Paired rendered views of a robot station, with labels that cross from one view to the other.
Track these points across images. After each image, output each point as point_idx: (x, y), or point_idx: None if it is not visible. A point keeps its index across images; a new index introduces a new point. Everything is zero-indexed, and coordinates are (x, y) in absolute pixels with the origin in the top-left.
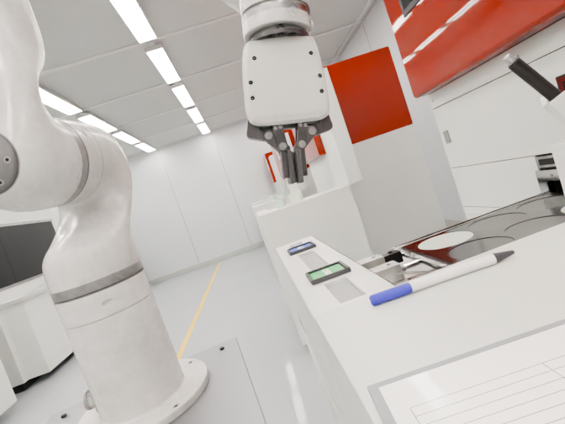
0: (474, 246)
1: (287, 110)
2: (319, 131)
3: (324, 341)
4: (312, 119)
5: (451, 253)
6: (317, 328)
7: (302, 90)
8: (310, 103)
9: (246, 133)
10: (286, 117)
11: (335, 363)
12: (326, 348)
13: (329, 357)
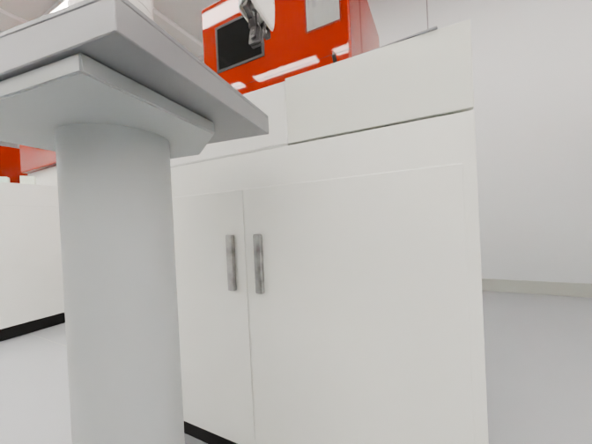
0: None
1: (264, 11)
2: (266, 34)
3: (296, 82)
4: (269, 25)
5: None
6: (283, 85)
7: (270, 11)
8: (270, 19)
9: (246, 3)
10: (263, 13)
11: (315, 77)
12: (296, 85)
13: (293, 92)
